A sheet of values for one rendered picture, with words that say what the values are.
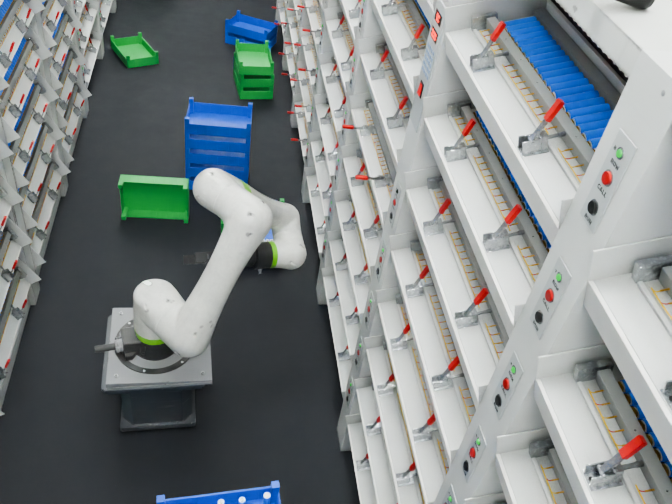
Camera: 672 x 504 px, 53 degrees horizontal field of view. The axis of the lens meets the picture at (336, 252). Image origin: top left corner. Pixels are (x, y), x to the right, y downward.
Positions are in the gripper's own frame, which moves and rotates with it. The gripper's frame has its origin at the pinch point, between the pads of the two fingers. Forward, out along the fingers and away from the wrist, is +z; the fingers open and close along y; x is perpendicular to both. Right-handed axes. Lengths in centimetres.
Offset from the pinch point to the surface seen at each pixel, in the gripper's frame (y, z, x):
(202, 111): 99, -38, 76
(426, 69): -99, -24, 32
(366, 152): -40, -44, 27
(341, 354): 3, -53, -37
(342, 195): 2, -58, 21
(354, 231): -9, -55, 6
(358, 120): -28, -49, 41
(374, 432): -40, -39, -56
